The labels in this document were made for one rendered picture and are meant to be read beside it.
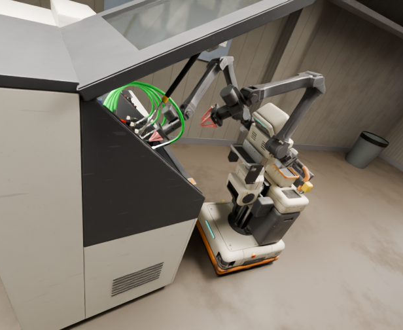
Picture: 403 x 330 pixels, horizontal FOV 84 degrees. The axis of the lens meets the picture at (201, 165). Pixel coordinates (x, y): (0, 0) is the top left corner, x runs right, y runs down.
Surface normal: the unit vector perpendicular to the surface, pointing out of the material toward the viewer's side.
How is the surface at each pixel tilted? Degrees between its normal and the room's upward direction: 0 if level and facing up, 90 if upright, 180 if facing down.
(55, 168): 90
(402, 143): 90
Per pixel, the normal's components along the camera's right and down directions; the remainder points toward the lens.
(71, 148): 0.48, 0.60
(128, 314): 0.27, -0.79
